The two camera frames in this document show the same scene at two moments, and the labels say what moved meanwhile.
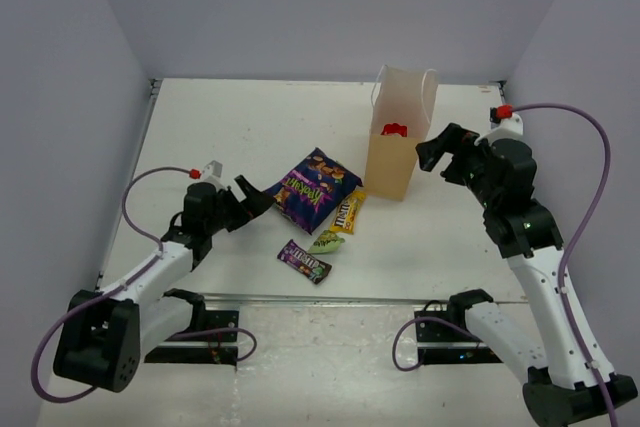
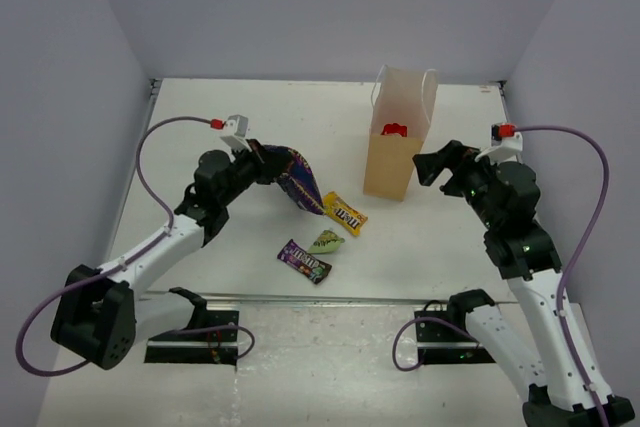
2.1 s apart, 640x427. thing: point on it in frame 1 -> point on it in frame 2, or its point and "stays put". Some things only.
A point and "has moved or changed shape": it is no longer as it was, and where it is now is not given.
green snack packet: [326, 242] stays put
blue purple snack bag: [309, 192] has moved or changed shape
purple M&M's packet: [304, 262] stays put
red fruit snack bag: [394, 128] stays put
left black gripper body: [238, 206] -> [261, 167]
